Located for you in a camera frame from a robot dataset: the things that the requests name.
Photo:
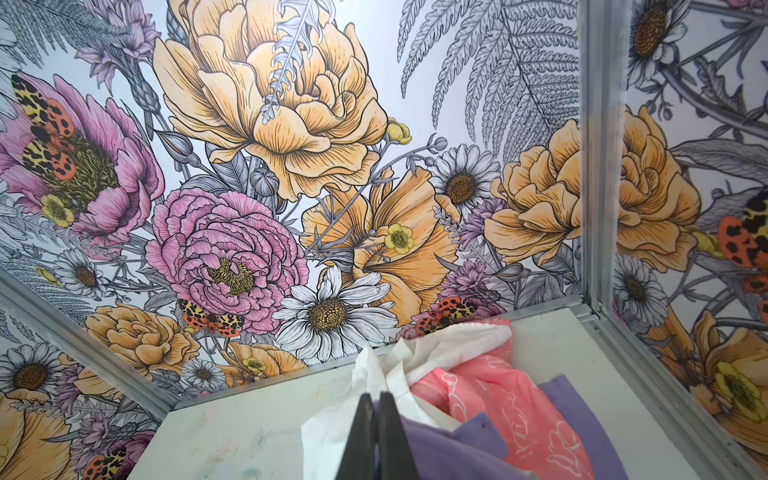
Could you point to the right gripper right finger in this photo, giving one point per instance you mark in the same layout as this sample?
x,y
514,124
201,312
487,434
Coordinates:
x,y
396,461

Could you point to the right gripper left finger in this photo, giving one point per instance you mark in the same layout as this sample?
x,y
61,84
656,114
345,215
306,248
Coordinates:
x,y
359,456

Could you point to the purple cloth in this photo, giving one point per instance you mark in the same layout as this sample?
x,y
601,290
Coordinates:
x,y
475,450

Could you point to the white cloth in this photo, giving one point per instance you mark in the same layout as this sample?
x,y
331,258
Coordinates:
x,y
324,435

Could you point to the pink patterned cloth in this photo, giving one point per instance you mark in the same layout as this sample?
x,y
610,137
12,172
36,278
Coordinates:
x,y
510,408

